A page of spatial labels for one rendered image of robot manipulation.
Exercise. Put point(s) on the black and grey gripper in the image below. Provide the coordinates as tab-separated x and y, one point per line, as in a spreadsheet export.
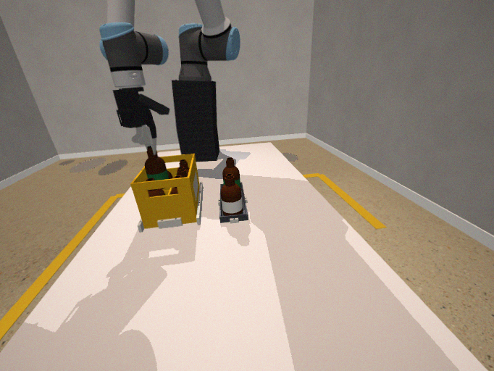
134	114

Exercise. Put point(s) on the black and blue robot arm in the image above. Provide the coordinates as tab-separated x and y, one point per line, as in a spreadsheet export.
126	50

